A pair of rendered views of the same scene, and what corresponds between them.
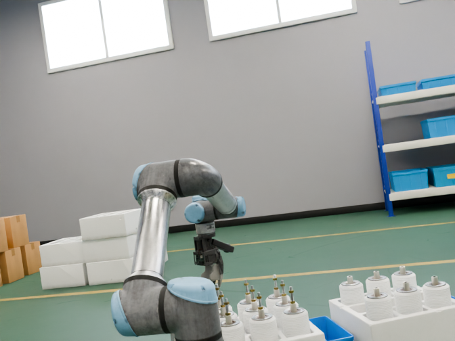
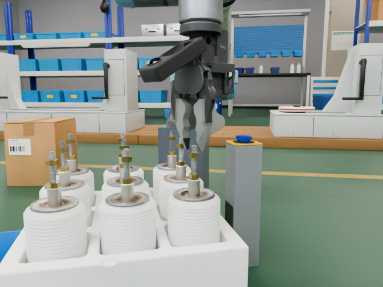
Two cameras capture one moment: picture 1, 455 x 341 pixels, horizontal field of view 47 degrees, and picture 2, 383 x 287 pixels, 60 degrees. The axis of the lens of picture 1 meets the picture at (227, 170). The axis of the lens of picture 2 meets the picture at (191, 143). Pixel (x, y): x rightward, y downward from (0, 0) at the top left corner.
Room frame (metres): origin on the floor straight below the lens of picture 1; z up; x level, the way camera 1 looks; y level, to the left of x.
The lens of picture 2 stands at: (2.66, 0.06, 0.44)
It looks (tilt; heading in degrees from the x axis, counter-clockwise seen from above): 9 degrees down; 176
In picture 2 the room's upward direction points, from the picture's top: straight up
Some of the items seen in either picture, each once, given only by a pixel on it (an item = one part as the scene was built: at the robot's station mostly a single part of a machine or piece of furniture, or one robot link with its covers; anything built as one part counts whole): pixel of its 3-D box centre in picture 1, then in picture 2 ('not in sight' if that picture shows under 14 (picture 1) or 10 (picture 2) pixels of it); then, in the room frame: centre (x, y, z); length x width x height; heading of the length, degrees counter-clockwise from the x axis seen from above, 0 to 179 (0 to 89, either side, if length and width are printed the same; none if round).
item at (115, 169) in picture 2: (261, 316); (123, 168); (1.86, -0.05, 0.25); 0.08 x 0.08 x 0.01
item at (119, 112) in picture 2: not in sight; (63, 90); (-0.67, -0.95, 0.45); 1.45 x 0.57 x 0.74; 76
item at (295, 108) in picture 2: not in sight; (296, 108); (-0.14, 1.16, 0.30); 0.30 x 0.30 x 0.04
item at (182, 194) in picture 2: not in sight; (194, 195); (2.08, 0.11, 0.25); 0.08 x 0.08 x 0.01
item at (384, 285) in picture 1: (380, 300); not in sight; (2.18, -0.55, 0.16); 0.10 x 0.10 x 0.18
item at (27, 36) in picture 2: not in sight; (32, 39); (-3.70, -2.36, 1.37); 0.50 x 0.38 x 0.11; 166
